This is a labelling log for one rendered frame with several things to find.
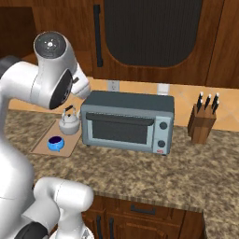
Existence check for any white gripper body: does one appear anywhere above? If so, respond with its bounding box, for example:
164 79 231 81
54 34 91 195
71 74 91 100

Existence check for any tan flat tray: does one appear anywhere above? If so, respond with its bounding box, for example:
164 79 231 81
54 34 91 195
29 118 84 158

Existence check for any blue mug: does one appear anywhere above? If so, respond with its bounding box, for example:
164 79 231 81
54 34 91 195
47 135 65 153

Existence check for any plain wooden cabinet door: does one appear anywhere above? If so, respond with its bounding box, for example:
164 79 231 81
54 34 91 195
30 0 94 77
204 0 239 90

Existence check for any wooden cabinet door, dark pane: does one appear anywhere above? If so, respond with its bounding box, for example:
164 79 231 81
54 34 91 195
91 0 226 87

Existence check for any wooden base cabinet door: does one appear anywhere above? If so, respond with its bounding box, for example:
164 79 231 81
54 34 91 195
105 212 183 239
81 207 107 239

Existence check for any grey toaster oven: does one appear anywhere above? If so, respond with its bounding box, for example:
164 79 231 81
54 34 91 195
80 90 176 156

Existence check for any toaster oven glass door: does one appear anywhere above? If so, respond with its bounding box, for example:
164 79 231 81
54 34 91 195
81 111 157 153

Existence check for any wooden knife block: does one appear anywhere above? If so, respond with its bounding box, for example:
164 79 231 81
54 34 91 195
187 104 218 146

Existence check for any wooden drawer front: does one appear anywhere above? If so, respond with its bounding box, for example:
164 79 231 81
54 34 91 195
119 199 189 226

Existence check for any white wall outlet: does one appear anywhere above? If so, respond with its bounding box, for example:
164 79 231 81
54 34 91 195
156 82 170 96
107 79 120 92

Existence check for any white kettle with black handle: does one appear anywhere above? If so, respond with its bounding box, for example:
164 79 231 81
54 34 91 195
58 105 82 136

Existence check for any dark toaster oven door handle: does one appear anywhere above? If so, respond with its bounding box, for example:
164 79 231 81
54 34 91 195
85 112 155 127

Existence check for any long black cabinet door handle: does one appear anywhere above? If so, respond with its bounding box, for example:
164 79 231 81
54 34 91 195
92 4 105 68

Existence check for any black drawer handle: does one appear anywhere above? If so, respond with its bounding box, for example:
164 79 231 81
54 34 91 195
130 204 157 217

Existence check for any short black cabinet door handle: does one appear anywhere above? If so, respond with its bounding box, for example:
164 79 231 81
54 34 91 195
107 217 116 239
95 215 104 239

